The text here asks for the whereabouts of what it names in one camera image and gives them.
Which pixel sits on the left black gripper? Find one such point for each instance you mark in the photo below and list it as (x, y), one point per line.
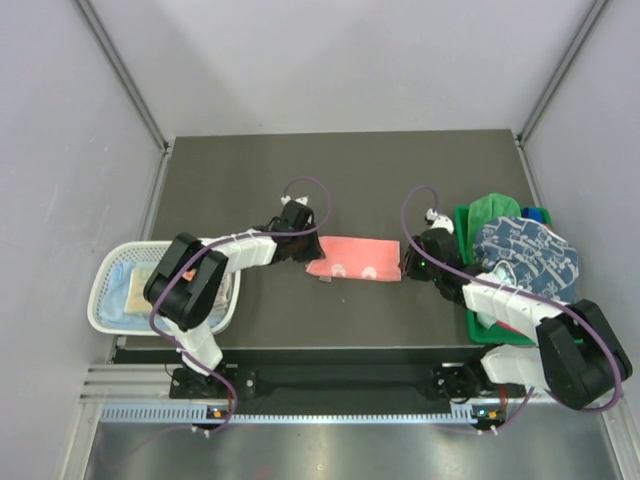
(314, 253)

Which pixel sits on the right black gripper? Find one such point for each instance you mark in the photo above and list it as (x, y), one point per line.
(409, 266)

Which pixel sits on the pink bunny towel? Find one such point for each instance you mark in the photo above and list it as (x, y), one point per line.
(357, 259)

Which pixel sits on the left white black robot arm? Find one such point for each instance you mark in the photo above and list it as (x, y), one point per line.
(184, 284)

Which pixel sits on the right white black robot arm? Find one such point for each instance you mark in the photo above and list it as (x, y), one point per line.
(572, 353)

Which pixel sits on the green towel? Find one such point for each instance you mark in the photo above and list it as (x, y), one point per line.
(483, 210)

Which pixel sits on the white mint towel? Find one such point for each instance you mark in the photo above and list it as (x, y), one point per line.
(505, 276)

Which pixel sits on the blue towel in bin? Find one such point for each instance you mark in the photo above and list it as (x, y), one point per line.
(533, 214)

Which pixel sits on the green plastic bin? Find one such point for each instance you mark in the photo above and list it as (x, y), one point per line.
(476, 332)

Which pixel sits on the blue white patterned towel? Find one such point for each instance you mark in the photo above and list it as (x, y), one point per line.
(543, 262)

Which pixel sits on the white perforated plastic basket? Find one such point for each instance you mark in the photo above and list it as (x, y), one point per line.
(141, 251)

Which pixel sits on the cream lettered folded towel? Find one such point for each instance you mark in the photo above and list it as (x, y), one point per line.
(135, 303)

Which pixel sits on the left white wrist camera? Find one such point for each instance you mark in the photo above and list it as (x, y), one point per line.
(288, 199)

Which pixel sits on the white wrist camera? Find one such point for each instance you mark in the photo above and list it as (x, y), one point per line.
(288, 199)
(435, 220)

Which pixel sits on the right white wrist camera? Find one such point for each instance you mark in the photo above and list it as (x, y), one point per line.
(435, 220)

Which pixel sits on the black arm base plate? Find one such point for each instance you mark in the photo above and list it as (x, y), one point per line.
(344, 388)

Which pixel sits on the grey slotted cable duct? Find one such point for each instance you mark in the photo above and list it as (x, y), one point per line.
(467, 414)

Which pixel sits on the right aluminium frame post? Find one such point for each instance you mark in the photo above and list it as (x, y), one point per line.
(570, 55)

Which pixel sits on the aluminium frame post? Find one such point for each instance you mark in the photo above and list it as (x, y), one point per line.
(570, 55)
(104, 41)

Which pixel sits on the left aluminium frame post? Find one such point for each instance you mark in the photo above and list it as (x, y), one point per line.
(104, 41)

